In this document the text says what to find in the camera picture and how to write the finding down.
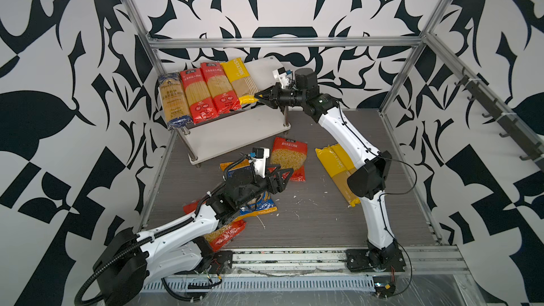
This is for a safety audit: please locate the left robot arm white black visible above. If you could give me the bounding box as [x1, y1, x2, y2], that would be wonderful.
[90, 166, 293, 305]

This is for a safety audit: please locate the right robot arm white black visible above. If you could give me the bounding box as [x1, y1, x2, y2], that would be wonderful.
[254, 68, 398, 266]

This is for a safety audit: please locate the blue gold spaghetti pack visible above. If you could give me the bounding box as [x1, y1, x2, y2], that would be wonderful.
[158, 73, 193, 129]

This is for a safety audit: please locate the yellow Pastatime spaghetti pack front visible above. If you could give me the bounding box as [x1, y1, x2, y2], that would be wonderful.
[220, 58, 259, 105]

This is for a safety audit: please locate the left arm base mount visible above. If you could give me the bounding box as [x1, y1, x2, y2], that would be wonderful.
[189, 237, 234, 274]

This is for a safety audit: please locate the yellow pastatime spaghetti pack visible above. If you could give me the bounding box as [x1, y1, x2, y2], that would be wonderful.
[315, 146, 361, 207]
[331, 144, 356, 174]
[220, 58, 259, 105]

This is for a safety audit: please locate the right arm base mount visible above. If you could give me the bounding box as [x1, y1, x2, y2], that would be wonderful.
[345, 241, 406, 273]

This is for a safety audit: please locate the red spaghetti pack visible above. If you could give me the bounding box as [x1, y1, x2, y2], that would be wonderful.
[201, 62, 242, 114]
[180, 68, 218, 124]

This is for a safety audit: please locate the white two-tier shelf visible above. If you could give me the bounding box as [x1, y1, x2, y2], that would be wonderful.
[176, 55, 296, 166]

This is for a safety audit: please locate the white slotted cable duct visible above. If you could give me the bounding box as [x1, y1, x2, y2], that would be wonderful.
[142, 276, 375, 293]

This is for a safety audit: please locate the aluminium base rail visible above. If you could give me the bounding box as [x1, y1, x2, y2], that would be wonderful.
[105, 244, 473, 279]

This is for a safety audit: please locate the black corrugated cable hose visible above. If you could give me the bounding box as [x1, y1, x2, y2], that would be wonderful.
[74, 216, 196, 306]

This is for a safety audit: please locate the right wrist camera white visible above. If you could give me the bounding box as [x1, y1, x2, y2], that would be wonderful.
[273, 67, 293, 89]

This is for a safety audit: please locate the red macaroni bag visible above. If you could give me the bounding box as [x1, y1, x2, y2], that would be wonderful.
[203, 220, 247, 252]
[270, 137, 308, 182]

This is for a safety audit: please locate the blue orecchiette pasta bag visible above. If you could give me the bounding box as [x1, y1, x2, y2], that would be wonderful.
[228, 160, 278, 222]

